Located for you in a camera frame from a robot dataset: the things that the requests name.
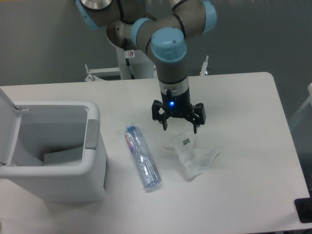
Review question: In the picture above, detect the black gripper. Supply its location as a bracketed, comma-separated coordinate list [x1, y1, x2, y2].
[152, 89, 205, 134]

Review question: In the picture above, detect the clear plastic water bottle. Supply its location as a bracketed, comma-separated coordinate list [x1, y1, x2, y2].
[124, 123, 162, 191]

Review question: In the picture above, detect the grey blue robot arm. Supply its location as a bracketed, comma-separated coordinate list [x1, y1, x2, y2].
[75, 0, 217, 129]

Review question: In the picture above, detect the white plastic trash can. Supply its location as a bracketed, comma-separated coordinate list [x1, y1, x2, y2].
[0, 101, 107, 202]

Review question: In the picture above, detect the black table corner device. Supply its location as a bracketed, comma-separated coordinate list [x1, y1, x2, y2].
[294, 197, 312, 223]

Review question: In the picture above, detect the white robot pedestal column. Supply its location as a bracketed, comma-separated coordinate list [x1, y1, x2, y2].
[106, 17, 156, 80]

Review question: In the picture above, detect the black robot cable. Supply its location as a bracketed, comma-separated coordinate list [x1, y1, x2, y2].
[123, 38, 136, 80]

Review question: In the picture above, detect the white pedestal base frame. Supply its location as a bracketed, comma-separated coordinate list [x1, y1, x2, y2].
[84, 55, 210, 82]

